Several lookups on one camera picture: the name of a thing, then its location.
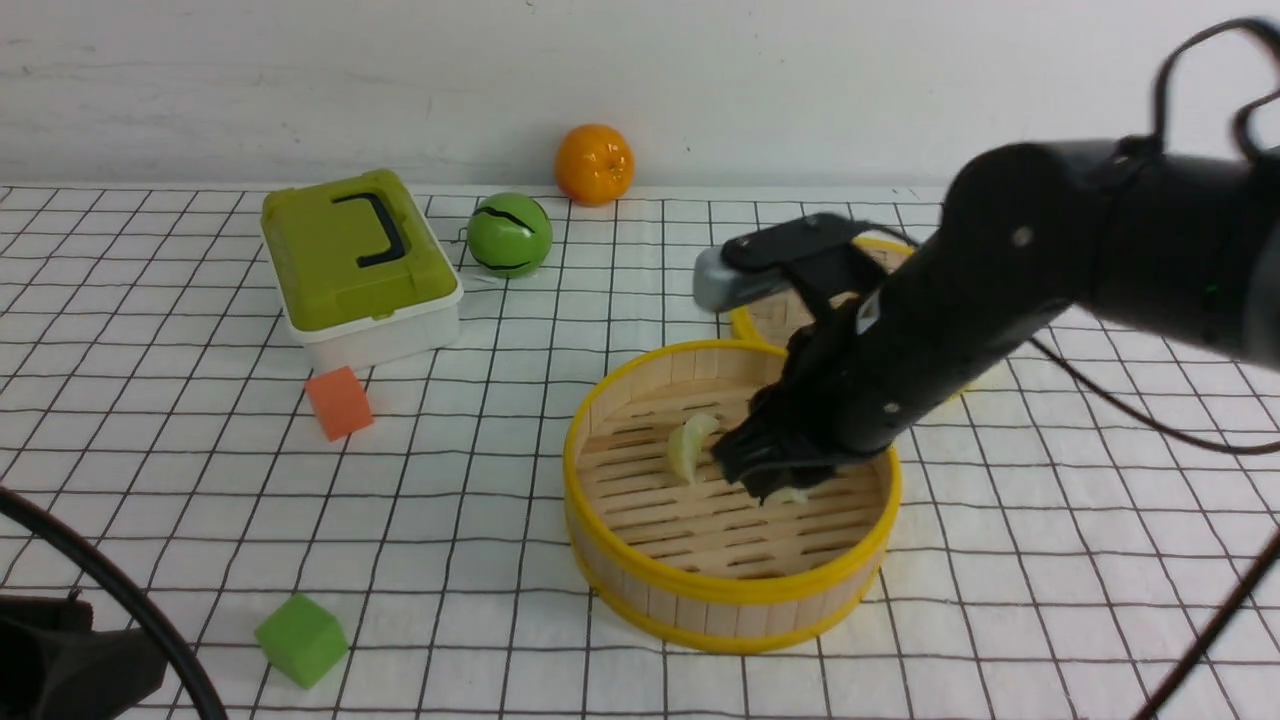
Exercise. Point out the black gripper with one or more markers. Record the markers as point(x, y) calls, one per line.
point(943, 318)

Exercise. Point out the pale green toy dumpling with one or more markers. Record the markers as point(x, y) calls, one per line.
point(685, 443)

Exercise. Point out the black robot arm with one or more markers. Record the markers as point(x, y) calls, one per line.
point(54, 665)
point(1185, 248)

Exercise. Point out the woven bamboo steamer lid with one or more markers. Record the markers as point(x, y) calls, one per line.
point(770, 322)

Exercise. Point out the bamboo steamer tray yellow rim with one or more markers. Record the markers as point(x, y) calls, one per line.
point(701, 563)

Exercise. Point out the white black grid tablecloth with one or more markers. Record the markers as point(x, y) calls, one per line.
point(1052, 558)

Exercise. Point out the orange toy fruit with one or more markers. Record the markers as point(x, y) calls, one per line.
point(594, 165)

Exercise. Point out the green toy watermelon ball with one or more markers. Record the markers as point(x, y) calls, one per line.
point(509, 234)

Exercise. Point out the green lid white box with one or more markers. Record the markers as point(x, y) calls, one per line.
point(362, 278)

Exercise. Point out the orange foam cube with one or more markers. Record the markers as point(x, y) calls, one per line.
point(339, 402)

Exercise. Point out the green foam cube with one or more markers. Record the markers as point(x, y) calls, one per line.
point(302, 640)

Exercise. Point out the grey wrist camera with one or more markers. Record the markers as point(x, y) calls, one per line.
point(814, 256)

